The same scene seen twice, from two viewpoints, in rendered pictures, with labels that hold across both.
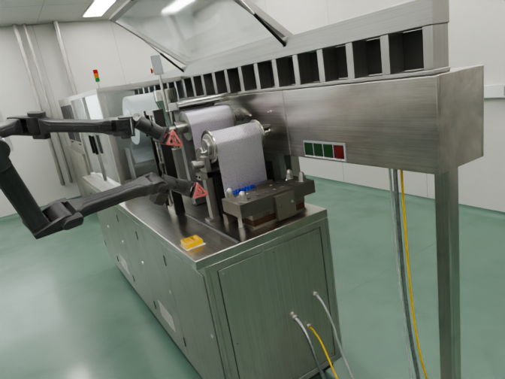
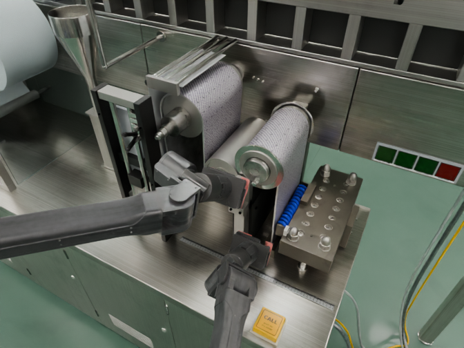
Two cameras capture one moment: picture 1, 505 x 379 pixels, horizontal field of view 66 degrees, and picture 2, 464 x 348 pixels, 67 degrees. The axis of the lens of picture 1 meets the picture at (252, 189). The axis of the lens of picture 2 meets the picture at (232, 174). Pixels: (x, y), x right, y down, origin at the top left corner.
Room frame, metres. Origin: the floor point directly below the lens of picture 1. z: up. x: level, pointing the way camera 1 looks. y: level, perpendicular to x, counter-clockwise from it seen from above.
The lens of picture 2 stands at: (1.17, 0.61, 1.87)
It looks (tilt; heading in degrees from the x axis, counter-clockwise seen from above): 41 degrees down; 328
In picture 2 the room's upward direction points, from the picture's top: straight up
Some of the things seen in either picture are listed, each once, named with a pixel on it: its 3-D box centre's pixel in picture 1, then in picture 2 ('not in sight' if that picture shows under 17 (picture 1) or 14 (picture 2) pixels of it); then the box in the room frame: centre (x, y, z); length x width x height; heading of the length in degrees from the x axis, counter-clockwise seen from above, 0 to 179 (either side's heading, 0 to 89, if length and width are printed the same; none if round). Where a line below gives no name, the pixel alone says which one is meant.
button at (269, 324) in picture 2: (192, 241); (268, 324); (1.50, 0.28, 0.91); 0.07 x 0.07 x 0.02; 30
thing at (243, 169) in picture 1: (243, 172); (289, 186); (1.76, 0.02, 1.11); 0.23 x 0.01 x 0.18; 120
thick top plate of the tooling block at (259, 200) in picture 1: (269, 195); (324, 213); (1.68, -0.07, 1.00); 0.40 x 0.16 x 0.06; 120
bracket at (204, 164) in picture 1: (207, 189); (239, 219); (1.76, 0.21, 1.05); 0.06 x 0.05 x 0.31; 120
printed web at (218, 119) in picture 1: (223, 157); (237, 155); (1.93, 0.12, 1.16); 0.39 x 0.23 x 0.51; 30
